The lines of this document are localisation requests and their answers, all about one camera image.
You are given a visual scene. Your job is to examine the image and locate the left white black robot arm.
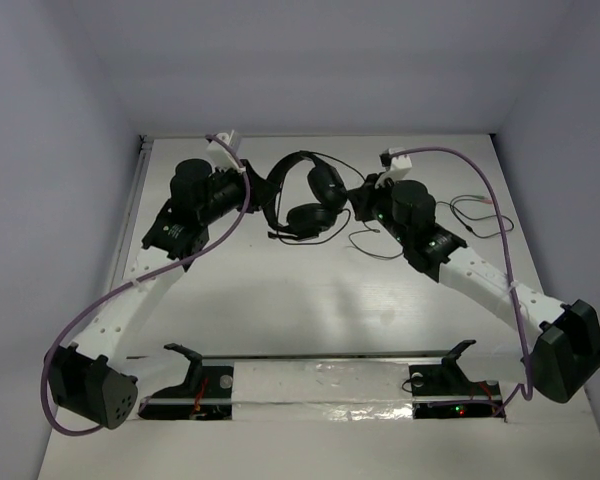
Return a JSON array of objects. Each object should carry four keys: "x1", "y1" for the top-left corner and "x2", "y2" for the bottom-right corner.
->
[{"x1": 40, "y1": 159, "x2": 279, "y2": 437}]

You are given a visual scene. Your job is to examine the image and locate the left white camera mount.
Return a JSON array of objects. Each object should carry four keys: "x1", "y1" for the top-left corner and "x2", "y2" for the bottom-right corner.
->
[{"x1": 206, "y1": 130, "x2": 246, "y2": 174}]

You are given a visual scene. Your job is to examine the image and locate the thin black headphone cable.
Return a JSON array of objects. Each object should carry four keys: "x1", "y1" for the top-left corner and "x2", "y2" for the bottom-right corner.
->
[{"x1": 274, "y1": 152, "x2": 515, "y2": 261}]

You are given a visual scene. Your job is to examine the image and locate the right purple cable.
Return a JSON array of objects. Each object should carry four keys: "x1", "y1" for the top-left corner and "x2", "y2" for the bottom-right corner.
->
[{"x1": 394, "y1": 145, "x2": 534, "y2": 419}]

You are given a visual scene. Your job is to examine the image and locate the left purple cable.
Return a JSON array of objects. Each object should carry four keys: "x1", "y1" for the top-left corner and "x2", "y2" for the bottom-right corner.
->
[{"x1": 39, "y1": 132, "x2": 254, "y2": 436}]

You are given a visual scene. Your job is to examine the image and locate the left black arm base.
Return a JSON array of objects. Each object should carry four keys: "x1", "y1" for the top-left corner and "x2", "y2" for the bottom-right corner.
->
[{"x1": 138, "y1": 365, "x2": 234, "y2": 421}]

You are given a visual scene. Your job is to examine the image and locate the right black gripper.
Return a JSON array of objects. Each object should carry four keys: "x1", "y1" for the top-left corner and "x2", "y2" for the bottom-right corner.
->
[{"x1": 348, "y1": 172, "x2": 411, "y2": 247}]

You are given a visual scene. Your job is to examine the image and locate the metal rail at left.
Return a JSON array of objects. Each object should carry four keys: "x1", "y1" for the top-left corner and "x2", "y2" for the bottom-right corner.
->
[{"x1": 102, "y1": 135, "x2": 154, "y2": 294}]

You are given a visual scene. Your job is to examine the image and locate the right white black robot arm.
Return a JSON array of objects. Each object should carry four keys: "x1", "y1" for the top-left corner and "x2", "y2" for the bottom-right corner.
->
[{"x1": 348, "y1": 174, "x2": 600, "y2": 404}]

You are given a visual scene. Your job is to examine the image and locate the black headphones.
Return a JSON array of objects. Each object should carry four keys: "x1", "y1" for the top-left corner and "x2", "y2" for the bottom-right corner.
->
[{"x1": 262, "y1": 151, "x2": 347, "y2": 242}]

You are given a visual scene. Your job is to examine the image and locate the purple cable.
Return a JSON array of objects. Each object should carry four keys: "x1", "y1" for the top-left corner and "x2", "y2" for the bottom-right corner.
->
[
  {"x1": 394, "y1": 145, "x2": 534, "y2": 419},
  {"x1": 39, "y1": 132, "x2": 254, "y2": 436}
]

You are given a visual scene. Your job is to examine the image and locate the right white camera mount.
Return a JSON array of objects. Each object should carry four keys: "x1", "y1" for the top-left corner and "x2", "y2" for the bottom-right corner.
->
[{"x1": 375, "y1": 147, "x2": 412, "y2": 189}]

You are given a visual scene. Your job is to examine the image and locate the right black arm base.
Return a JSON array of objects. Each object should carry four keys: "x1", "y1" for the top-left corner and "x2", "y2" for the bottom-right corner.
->
[{"x1": 401, "y1": 364, "x2": 506, "y2": 420}]

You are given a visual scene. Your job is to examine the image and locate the silver tape covered panel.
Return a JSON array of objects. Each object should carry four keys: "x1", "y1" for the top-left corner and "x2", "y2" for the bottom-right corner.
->
[{"x1": 231, "y1": 360, "x2": 413, "y2": 422}]

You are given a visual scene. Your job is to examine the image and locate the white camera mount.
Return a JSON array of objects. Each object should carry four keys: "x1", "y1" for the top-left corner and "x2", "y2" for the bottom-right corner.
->
[
  {"x1": 375, "y1": 147, "x2": 412, "y2": 189},
  {"x1": 206, "y1": 130, "x2": 246, "y2": 174}
]

